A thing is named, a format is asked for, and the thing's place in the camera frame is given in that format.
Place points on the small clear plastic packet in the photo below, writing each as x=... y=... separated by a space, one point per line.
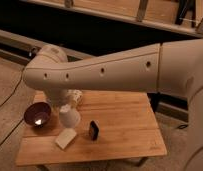
x=75 y=97

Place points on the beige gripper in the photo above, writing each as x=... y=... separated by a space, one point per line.
x=57 y=97

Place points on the black eraser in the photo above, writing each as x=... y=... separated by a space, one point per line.
x=93 y=130

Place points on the white sponge block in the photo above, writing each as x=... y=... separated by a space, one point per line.
x=65 y=137

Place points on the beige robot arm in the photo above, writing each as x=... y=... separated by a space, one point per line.
x=172 y=68

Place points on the dark purple bowl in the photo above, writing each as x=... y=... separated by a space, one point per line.
x=37 y=114

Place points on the wooden board table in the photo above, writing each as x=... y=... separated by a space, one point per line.
x=127 y=129

